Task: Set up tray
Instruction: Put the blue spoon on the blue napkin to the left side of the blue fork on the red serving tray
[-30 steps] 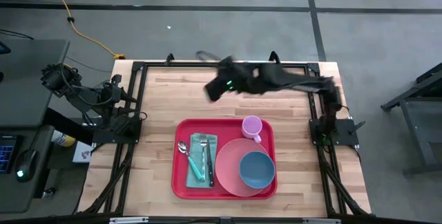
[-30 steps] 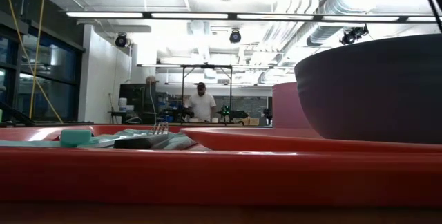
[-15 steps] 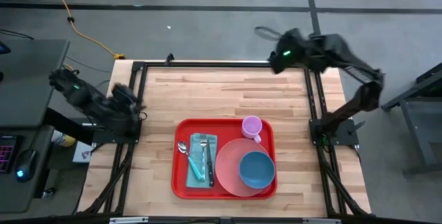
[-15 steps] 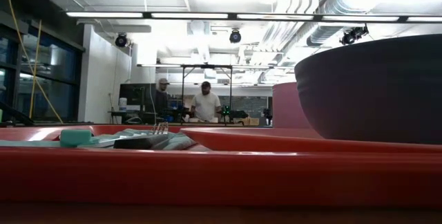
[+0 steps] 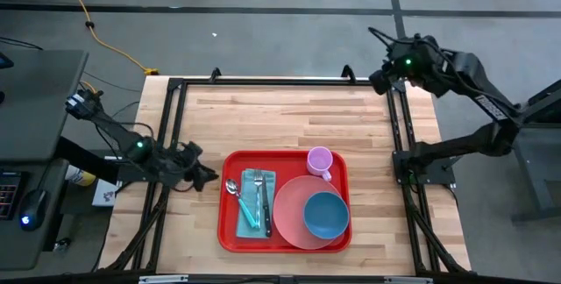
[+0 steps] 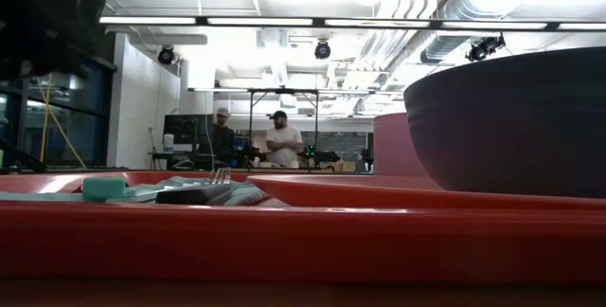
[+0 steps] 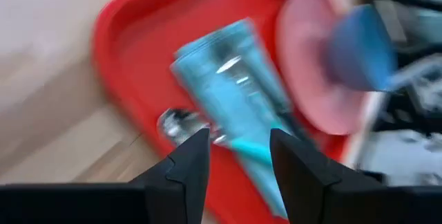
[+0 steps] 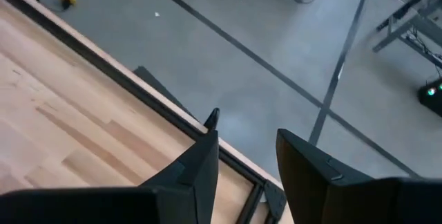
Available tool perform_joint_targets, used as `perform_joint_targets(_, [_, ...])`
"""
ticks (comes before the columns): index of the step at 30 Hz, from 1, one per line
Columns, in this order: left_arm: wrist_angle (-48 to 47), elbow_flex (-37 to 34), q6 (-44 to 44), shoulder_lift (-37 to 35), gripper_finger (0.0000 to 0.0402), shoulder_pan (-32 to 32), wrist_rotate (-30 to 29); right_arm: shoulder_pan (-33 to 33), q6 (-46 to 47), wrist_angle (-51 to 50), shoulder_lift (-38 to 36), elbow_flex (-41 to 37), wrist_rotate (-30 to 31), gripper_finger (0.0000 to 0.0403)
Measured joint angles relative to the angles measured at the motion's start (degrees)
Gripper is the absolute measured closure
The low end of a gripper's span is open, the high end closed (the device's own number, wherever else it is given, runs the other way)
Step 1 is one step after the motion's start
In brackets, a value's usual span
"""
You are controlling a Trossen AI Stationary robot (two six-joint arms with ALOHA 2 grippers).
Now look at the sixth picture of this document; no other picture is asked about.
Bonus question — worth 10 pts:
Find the knife with black handle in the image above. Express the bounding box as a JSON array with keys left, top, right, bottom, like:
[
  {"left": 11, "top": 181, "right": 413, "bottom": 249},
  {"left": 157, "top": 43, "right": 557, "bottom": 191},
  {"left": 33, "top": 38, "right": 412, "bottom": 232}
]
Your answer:
[{"left": 154, "top": 182, "right": 233, "bottom": 206}]

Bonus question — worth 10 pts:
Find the teal cloth napkin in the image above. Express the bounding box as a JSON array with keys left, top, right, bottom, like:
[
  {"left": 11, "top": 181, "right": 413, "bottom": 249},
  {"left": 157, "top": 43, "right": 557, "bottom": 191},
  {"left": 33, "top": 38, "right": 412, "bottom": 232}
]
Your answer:
[{"left": 0, "top": 175, "right": 271, "bottom": 208}]

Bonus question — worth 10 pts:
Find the pink mug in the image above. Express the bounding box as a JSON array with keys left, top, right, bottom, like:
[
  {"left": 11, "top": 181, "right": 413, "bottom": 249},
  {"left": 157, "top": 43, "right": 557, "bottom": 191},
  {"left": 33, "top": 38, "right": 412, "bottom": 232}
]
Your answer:
[{"left": 372, "top": 112, "right": 430, "bottom": 178}]

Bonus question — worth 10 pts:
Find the blue bowl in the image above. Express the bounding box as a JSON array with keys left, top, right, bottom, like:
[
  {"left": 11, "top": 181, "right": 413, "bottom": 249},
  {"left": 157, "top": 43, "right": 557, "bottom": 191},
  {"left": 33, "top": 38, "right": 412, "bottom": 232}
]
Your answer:
[{"left": 403, "top": 45, "right": 606, "bottom": 200}]

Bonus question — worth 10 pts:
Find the red plastic tray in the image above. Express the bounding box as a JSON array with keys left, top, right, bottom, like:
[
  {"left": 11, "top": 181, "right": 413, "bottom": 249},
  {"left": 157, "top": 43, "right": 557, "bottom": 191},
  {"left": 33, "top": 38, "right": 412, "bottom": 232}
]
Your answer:
[{"left": 0, "top": 170, "right": 606, "bottom": 287}]

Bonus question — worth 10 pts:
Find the dark glass window partition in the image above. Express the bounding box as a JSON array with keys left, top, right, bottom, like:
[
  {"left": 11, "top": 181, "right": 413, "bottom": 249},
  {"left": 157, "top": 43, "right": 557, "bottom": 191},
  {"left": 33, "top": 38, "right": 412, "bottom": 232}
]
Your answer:
[{"left": 0, "top": 31, "right": 117, "bottom": 172}]

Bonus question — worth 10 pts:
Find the round black ceiling lamp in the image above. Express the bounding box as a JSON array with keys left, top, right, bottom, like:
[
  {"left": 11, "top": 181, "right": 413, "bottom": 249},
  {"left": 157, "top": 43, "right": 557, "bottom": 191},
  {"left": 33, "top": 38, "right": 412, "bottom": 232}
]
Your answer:
[
  {"left": 313, "top": 40, "right": 332, "bottom": 61},
  {"left": 157, "top": 45, "right": 177, "bottom": 65}
]

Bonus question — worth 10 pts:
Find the black computer monitor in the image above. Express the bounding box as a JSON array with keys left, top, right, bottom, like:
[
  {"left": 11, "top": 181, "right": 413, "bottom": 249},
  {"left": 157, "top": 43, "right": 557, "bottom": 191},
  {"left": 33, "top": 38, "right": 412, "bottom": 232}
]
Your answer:
[{"left": 163, "top": 114, "right": 214, "bottom": 146}]

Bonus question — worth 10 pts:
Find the long ceiling light bar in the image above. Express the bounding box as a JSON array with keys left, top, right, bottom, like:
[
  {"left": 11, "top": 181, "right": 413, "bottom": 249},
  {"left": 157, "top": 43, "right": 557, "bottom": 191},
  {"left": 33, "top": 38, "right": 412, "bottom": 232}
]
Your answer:
[{"left": 98, "top": 15, "right": 606, "bottom": 32}]

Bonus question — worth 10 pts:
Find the person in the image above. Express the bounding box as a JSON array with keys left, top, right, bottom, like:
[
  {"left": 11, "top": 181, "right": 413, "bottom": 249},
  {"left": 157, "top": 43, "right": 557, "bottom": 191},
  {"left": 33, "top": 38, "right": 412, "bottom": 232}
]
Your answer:
[
  {"left": 264, "top": 110, "right": 305, "bottom": 169},
  {"left": 210, "top": 106, "right": 237, "bottom": 169}
]

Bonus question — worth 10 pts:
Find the black ceiling lamp cluster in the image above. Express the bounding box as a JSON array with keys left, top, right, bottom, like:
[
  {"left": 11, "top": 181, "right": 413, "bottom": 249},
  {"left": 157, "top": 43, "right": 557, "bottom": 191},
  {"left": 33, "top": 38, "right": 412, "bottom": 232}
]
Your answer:
[{"left": 465, "top": 33, "right": 507, "bottom": 63}]

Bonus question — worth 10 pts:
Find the yellow hanging cord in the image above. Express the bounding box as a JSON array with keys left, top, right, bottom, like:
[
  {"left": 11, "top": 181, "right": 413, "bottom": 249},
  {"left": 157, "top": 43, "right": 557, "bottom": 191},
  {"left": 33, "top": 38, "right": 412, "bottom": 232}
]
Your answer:
[
  {"left": 39, "top": 73, "right": 53, "bottom": 166},
  {"left": 36, "top": 79, "right": 87, "bottom": 171}
]

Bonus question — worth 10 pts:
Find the black metal frame stand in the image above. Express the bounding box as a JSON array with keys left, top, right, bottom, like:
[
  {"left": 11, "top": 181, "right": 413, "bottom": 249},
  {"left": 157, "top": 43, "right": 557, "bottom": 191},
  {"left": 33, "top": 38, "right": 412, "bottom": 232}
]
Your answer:
[{"left": 248, "top": 87, "right": 321, "bottom": 171}]

